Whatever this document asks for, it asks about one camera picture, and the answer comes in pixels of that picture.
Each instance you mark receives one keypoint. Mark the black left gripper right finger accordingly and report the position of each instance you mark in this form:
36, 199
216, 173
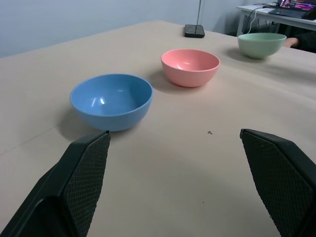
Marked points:
279, 177

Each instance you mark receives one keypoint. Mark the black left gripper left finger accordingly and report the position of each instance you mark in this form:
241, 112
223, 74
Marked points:
74, 187

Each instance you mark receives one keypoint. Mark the person's bare hand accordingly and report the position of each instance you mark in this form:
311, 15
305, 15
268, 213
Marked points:
290, 42

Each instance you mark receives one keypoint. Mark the blue bowl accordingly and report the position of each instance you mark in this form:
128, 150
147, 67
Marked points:
111, 101

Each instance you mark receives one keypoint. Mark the green bowl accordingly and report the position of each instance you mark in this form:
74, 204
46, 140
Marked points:
260, 44

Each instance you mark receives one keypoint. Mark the person's dark sleeve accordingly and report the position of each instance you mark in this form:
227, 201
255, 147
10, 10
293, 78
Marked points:
306, 38

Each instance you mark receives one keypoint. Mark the red bowl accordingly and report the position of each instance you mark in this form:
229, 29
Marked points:
190, 66

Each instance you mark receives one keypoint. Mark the white desk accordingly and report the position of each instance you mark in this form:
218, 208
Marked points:
266, 17

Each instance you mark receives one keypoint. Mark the black stand base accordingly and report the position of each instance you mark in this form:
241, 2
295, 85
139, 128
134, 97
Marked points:
194, 30

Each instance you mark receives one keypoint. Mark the black laptop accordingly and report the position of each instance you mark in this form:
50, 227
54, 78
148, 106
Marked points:
295, 8

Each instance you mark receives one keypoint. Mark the thin metal stand pole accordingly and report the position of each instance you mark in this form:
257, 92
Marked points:
199, 12

